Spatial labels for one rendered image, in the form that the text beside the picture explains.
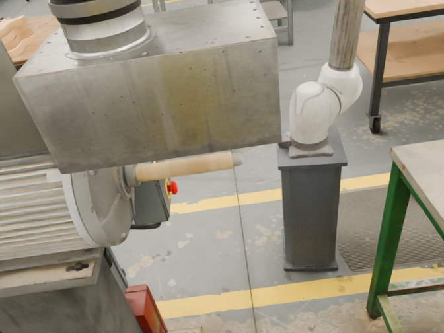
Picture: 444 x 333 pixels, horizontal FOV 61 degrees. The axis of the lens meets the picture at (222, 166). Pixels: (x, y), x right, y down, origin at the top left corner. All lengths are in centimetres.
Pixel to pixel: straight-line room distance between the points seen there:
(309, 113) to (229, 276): 99
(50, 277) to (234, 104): 51
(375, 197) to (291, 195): 88
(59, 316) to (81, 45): 63
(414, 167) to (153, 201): 75
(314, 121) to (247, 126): 104
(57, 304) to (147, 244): 147
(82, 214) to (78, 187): 4
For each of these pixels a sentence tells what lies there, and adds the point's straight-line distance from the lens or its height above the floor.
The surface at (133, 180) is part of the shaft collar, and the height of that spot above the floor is 125.
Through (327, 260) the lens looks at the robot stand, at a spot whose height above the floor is 6.
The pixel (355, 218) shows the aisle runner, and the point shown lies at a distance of 233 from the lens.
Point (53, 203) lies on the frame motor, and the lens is 67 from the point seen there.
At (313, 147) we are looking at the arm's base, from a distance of 159.
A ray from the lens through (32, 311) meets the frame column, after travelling 94.
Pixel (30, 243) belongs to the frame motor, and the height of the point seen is 123.
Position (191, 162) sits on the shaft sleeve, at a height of 126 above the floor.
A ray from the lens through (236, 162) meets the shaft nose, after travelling 70.
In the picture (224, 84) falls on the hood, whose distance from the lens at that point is 46.
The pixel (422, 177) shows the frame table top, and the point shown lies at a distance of 120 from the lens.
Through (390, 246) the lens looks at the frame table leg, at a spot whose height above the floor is 52.
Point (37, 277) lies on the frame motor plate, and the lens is 83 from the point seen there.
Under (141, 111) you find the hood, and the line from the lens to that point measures 48.
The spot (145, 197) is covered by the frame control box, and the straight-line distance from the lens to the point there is 103.
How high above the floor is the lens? 168
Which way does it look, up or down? 38 degrees down
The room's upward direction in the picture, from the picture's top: 10 degrees counter-clockwise
